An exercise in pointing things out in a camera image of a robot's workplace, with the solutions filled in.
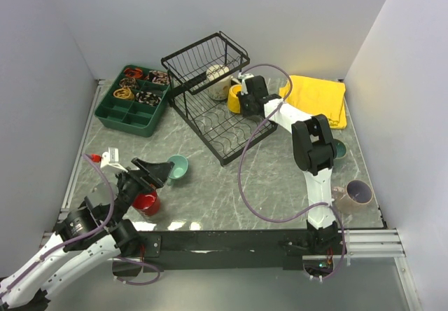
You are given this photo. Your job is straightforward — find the black floral scrunchie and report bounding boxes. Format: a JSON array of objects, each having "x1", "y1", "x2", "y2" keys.
[{"x1": 135, "y1": 90, "x2": 163, "y2": 107}]

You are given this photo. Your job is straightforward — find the folded yellow cloth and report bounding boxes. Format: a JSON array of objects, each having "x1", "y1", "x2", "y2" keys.
[{"x1": 286, "y1": 76, "x2": 347, "y2": 130}]

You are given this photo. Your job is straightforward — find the teal glazed ceramic mug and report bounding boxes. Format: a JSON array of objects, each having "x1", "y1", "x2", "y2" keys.
[{"x1": 335, "y1": 139, "x2": 347, "y2": 160}]

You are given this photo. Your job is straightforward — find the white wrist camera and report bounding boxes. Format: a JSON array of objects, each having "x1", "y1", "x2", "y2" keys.
[
  {"x1": 87, "y1": 147, "x2": 127, "y2": 172},
  {"x1": 237, "y1": 73, "x2": 254, "y2": 95}
]

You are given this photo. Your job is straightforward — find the green compartment tray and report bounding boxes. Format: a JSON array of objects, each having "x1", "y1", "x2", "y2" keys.
[{"x1": 94, "y1": 64, "x2": 170, "y2": 137}]

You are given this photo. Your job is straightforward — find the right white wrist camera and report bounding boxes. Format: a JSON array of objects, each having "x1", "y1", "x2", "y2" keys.
[{"x1": 237, "y1": 73, "x2": 254, "y2": 95}]

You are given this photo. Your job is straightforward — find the black wire dish rack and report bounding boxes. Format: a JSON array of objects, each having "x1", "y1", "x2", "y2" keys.
[{"x1": 161, "y1": 31, "x2": 277, "y2": 166}]

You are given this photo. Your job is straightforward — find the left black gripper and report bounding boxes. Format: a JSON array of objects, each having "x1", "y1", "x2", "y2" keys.
[{"x1": 109, "y1": 156, "x2": 174, "y2": 225}]

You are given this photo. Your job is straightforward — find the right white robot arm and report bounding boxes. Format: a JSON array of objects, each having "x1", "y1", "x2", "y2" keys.
[{"x1": 237, "y1": 74, "x2": 338, "y2": 254}]

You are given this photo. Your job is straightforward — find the floral pink scrunchie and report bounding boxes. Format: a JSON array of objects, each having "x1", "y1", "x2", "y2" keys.
[{"x1": 145, "y1": 70, "x2": 170, "y2": 85}]

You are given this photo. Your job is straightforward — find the yellow hair ties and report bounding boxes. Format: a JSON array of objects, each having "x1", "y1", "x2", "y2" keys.
[{"x1": 114, "y1": 88, "x2": 137, "y2": 102}]

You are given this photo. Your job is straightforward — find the pink purple-inside mug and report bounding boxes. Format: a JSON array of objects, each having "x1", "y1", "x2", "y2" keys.
[{"x1": 332, "y1": 179, "x2": 373, "y2": 214}]

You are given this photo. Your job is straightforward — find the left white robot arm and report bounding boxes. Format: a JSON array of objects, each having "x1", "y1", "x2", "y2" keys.
[{"x1": 1, "y1": 158, "x2": 174, "y2": 310}]

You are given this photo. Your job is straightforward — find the yellow enamel mug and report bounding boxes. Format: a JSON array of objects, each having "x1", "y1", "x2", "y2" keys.
[{"x1": 227, "y1": 84, "x2": 242, "y2": 114}]

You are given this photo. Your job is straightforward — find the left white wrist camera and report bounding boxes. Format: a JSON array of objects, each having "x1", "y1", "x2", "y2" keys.
[{"x1": 87, "y1": 147, "x2": 127, "y2": 172}]

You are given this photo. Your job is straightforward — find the red enamel mug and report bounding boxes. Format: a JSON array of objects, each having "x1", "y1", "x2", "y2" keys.
[{"x1": 132, "y1": 191, "x2": 161, "y2": 216}]

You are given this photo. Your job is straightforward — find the black base bar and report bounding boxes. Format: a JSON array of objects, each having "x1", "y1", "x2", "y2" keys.
[{"x1": 131, "y1": 229, "x2": 342, "y2": 271}]

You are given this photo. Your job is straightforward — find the floral white green-inside mug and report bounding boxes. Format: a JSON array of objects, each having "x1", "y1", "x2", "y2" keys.
[{"x1": 205, "y1": 64, "x2": 233, "y2": 101}]

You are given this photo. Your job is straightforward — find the mint green cup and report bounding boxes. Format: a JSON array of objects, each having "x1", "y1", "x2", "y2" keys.
[{"x1": 167, "y1": 155, "x2": 189, "y2": 186}]

